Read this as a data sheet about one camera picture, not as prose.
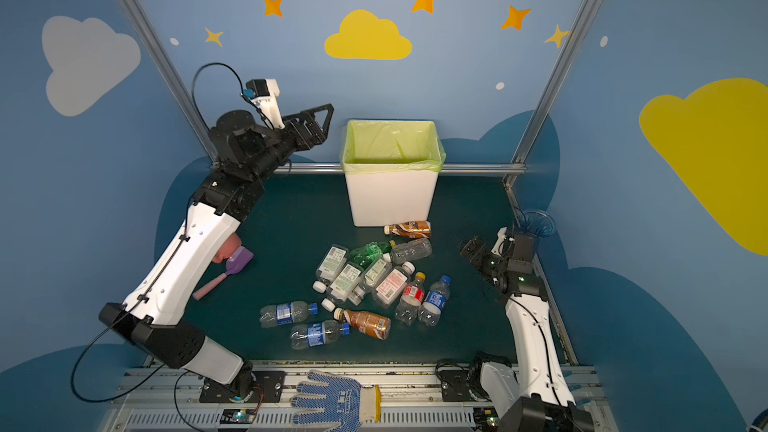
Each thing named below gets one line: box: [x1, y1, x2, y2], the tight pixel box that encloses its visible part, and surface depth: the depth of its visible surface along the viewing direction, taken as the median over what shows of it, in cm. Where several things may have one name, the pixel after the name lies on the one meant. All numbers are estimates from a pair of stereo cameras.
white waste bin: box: [344, 169, 439, 227], surface depth 95 cm
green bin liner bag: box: [340, 119, 447, 174], surface depth 100 cm
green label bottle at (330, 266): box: [312, 245, 349, 293], surface depth 95 cm
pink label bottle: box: [371, 261, 415, 309], surface depth 90 cm
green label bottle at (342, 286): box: [321, 263, 363, 313], surface depth 90 cm
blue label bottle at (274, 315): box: [260, 301, 319, 328], surface depth 84 cm
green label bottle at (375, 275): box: [349, 258, 393, 306], surface depth 91 cm
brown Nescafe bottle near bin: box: [384, 220, 432, 239], surface depth 103 cm
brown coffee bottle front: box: [333, 307, 392, 341], surface depth 82 cm
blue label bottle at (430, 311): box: [418, 274, 452, 327], surface depth 86 cm
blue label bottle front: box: [290, 320, 351, 350], surface depth 80 cm
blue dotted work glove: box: [290, 370, 382, 432], surface depth 73 cm
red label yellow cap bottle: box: [395, 272, 426, 326], surface depth 87 cm
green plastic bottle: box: [350, 240, 397, 270], surface depth 99 cm
